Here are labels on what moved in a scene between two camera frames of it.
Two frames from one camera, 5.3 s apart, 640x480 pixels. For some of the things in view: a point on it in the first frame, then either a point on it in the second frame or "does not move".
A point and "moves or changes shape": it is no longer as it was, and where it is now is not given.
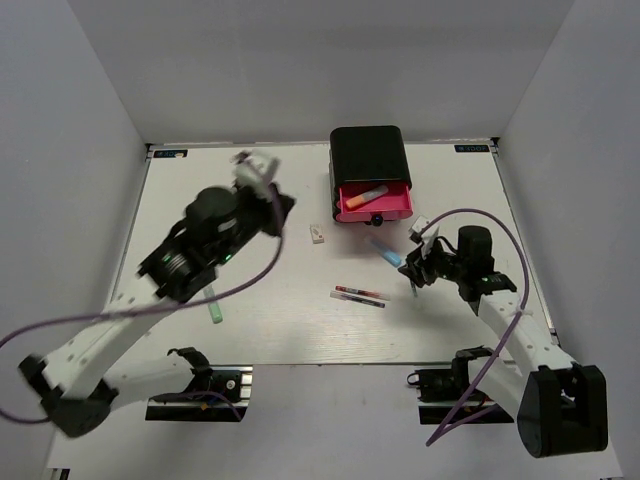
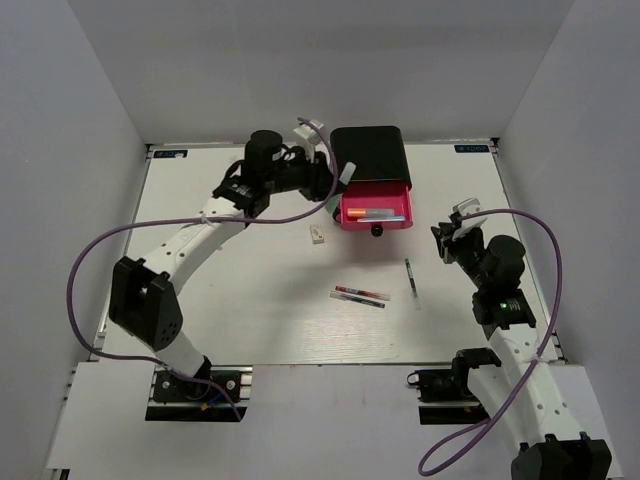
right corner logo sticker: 472,148 does not move
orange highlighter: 368,196 → 370,212
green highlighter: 213,306 → 333,201
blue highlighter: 392,258 → 381,219
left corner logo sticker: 181,153 does not move
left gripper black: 269,204 → 320,179
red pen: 363,292 does not move
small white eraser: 317,234 does not move
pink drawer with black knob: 393,204 moves or changes shape
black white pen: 355,298 does not move
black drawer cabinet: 366,154 does not move
